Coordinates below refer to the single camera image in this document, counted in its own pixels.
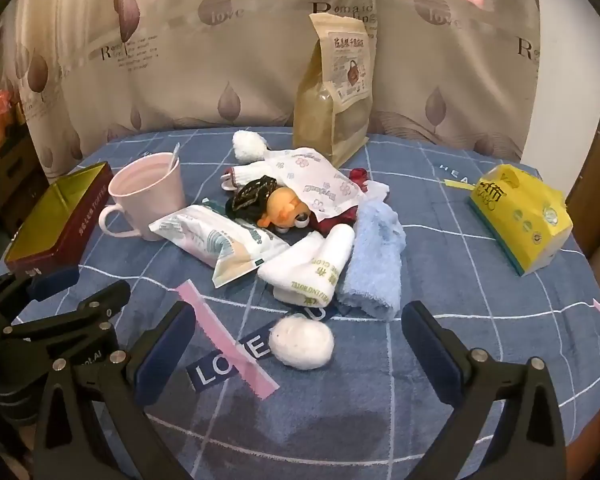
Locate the white green wet-wipes pack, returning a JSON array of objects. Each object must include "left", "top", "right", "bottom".
[{"left": 149, "top": 203, "right": 290, "bottom": 288}]

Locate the white red-trim glove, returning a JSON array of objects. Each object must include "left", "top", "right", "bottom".
[{"left": 220, "top": 167, "right": 246, "bottom": 192}]

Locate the white fluffy ball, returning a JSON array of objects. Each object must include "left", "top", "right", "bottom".
[{"left": 268, "top": 314, "right": 335, "bottom": 370}]

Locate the orange rubber toy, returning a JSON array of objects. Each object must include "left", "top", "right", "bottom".
[{"left": 257, "top": 188, "right": 311, "bottom": 233}]

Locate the light blue towel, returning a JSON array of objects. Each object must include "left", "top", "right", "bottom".
[{"left": 336, "top": 200, "right": 406, "bottom": 321}]

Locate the white printed hygiene pouch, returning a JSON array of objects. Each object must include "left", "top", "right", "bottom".
[{"left": 234, "top": 148, "right": 356, "bottom": 220}]

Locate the red white cloth bag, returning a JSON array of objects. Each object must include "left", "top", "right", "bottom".
[{"left": 309, "top": 168, "right": 390, "bottom": 236}]

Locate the red gold tin box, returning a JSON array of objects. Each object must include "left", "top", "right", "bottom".
[{"left": 5, "top": 162, "right": 114, "bottom": 275}]

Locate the pink ceramic mug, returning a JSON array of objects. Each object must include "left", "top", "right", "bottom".
[{"left": 98, "top": 152, "right": 186, "bottom": 242}]

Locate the blue checked tablecloth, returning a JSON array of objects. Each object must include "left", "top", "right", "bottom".
[{"left": 21, "top": 136, "right": 600, "bottom": 479}]

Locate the white plastic spoon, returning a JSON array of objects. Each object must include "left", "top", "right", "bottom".
[{"left": 166, "top": 142, "right": 181, "bottom": 174}]

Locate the yellow tissue pack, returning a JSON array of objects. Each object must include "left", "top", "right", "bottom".
[{"left": 469, "top": 164, "right": 572, "bottom": 276}]

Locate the beige leaf-print curtain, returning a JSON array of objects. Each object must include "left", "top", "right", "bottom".
[{"left": 0, "top": 0, "right": 540, "bottom": 177}]

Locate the kraft paper snack bag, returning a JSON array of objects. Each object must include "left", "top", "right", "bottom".
[{"left": 292, "top": 13, "right": 375, "bottom": 167}]

